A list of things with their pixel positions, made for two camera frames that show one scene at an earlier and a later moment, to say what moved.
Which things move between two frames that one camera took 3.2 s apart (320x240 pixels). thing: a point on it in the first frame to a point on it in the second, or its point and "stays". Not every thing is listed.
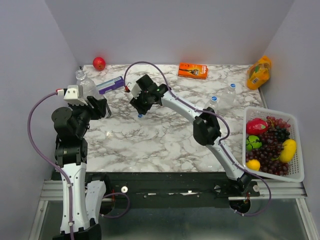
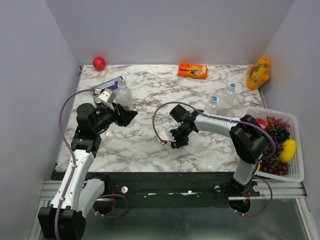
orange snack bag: (259, 73) stays
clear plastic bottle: (86, 88) to (124, 97)
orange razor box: (193, 70) stays
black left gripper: (99, 109) to (123, 116)
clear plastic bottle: (214, 104) stays
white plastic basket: (295, 172) stays
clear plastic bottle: (227, 98) stays
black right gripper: (136, 103) to (178, 143)
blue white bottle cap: (214, 98) stays
